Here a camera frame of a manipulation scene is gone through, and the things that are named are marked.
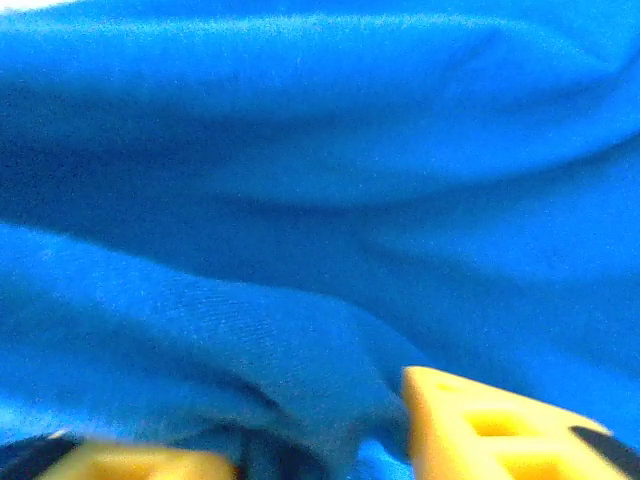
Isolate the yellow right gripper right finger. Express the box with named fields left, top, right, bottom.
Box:
left=402, top=365, right=640, bottom=480

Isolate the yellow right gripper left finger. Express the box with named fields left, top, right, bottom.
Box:
left=0, top=429, right=241, bottom=480

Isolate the blue printed t-shirt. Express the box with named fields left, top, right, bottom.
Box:
left=0, top=0, right=640, bottom=480

